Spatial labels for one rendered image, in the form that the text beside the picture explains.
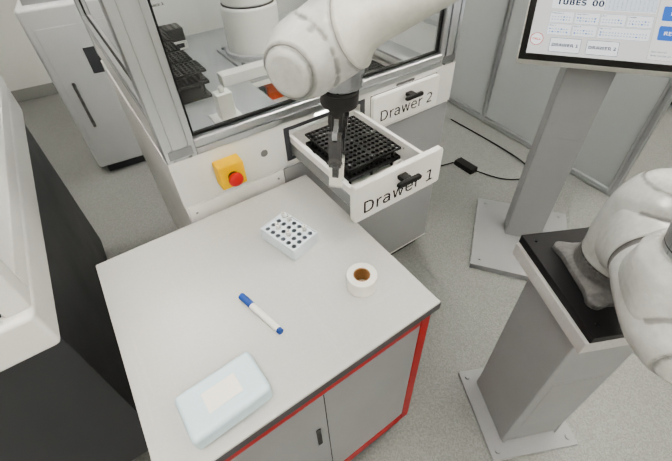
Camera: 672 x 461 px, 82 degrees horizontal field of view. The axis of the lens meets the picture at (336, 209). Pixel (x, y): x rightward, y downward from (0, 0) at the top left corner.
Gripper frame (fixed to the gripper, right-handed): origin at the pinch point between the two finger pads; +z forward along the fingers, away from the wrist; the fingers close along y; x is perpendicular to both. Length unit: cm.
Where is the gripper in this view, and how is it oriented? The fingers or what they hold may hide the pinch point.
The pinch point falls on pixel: (336, 171)
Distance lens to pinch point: 88.1
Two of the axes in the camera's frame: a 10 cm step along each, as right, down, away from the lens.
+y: 1.4, -6.7, 7.3
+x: -9.9, -1.1, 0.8
